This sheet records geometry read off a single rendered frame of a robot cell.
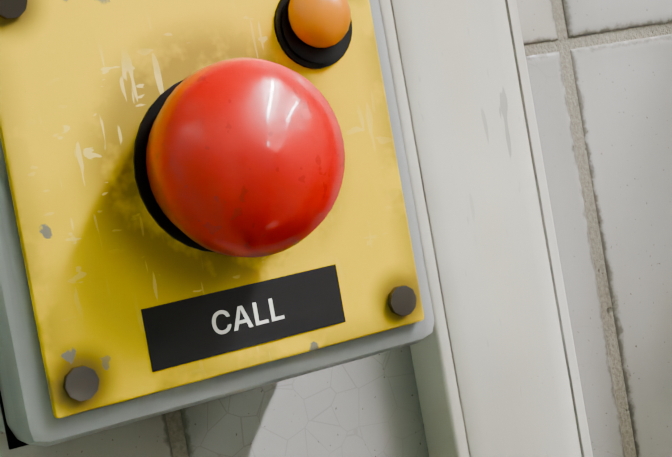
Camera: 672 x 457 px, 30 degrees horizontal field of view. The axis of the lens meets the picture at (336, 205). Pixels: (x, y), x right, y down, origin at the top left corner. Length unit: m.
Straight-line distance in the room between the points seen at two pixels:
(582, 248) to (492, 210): 0.05
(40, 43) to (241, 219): 0.05
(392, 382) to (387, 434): 0.02
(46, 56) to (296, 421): 0.15
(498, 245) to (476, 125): 0.04
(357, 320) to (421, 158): 0.09
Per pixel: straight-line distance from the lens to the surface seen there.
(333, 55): 0.28
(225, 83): 0.24
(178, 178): 0.24
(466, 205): 0.36
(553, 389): 0.38
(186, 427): 0.34
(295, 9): 0.27
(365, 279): 0.28
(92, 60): 0.26
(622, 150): 0.42
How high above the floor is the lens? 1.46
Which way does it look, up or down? 3 degrees down
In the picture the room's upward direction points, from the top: 10 degrees counter-clockwise
